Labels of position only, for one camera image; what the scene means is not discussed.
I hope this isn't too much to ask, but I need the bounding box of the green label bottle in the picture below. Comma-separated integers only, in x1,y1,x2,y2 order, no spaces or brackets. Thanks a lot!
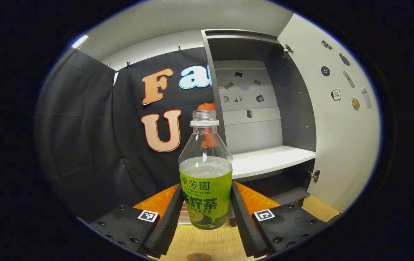
178,110,233,231

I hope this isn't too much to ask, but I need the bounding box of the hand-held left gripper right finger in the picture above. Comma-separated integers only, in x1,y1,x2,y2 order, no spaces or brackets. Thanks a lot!
230,181,329,258

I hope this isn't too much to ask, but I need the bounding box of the beige cabinet door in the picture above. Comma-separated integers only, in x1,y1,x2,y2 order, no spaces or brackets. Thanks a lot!
277,13,381,214

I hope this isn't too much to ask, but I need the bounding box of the grey cabinet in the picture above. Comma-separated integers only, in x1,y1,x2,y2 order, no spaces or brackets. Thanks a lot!
201,29,318,218

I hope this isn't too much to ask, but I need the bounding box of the white cabinet shelf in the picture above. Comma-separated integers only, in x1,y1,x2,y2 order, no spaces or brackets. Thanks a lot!
230,145,317,180

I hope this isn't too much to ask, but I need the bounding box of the stack of red books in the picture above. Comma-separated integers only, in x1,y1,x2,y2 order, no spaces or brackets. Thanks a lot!
179,203,193,227

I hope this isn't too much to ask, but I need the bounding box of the black backdrop cloth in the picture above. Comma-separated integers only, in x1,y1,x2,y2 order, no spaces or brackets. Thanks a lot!
35,46,225,221

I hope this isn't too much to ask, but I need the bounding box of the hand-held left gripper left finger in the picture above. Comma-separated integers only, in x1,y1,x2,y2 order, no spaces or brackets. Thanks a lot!
88,183,185,258

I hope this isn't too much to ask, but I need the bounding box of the small ceiling light panel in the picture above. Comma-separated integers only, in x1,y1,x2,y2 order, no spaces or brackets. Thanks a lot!
71,34,88,49

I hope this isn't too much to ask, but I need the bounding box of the round brown coaster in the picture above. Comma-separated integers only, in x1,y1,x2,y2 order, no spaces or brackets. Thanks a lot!
187,252,213,261

